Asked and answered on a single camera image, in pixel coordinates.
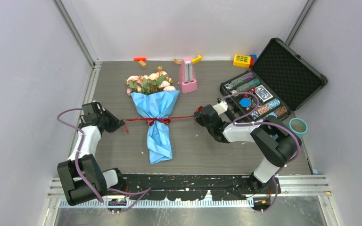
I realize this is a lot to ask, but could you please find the red ribbon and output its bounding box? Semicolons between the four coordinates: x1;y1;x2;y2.
117;106;203;132

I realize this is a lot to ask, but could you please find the pink flower bouquet blue wrap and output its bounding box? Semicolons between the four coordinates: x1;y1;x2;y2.
125;66;180;164

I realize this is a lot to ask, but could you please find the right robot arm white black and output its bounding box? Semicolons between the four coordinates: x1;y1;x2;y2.
194;101;302;193

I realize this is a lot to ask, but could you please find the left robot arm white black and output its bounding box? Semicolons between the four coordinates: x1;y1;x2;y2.
57;101;126;206

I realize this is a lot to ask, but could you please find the teal cylindrical vase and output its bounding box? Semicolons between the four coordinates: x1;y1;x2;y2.
287;118;308;138

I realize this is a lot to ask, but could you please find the pink metronome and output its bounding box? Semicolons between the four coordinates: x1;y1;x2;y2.
179;57;197;93

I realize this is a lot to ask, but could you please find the blue round chip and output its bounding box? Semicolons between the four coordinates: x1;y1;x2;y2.
239;98;251;108

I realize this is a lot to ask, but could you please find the yellow curved block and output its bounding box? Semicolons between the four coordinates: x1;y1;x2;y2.
191;55;202;64

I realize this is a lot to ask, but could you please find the playing card deck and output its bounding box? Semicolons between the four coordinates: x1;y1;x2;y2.
255;85;273;102

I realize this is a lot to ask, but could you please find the wooden curved block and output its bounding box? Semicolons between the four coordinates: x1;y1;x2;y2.
173;58;183;65

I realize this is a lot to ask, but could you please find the yellow toy block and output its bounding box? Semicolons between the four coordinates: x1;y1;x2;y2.
232;54;254;68

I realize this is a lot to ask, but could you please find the small wooden block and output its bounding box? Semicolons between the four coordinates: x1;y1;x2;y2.
138;60;147;68

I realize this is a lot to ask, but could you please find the blue toy block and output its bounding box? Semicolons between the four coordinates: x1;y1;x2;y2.
249;54;257;63

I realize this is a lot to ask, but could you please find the black poker chip case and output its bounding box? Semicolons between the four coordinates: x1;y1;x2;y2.
220;38;328;122

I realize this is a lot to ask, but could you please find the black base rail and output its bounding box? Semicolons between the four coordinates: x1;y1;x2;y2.
119;174;281;201

